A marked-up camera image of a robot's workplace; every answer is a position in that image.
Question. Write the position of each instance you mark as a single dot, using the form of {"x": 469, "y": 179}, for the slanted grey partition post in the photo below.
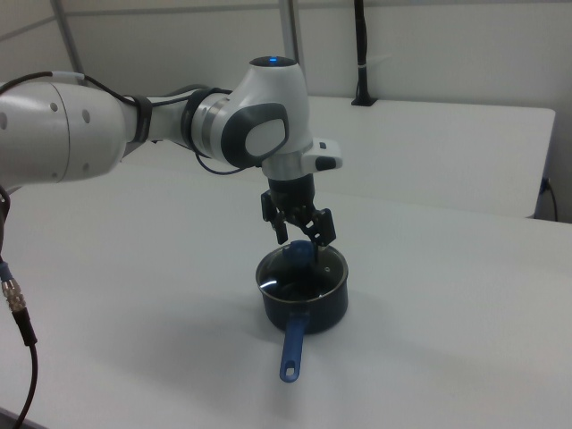
{"x": 70, "y": 40}

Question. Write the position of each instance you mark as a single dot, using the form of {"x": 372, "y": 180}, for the black pole with base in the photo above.
{"x": 361, "y": 53}

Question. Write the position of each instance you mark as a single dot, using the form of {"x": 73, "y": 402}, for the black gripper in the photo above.
{"x": 291, "y": 191}

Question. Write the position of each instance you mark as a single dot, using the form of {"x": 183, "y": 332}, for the glass lid with blue knob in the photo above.
{"x": 297, "y": 268}

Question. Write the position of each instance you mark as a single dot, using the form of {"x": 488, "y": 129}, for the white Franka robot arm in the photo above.
{"x": 89, "y": 134}

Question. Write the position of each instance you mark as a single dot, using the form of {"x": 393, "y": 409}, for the vertical grey partition post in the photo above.
{"x": 292, "y": 31}

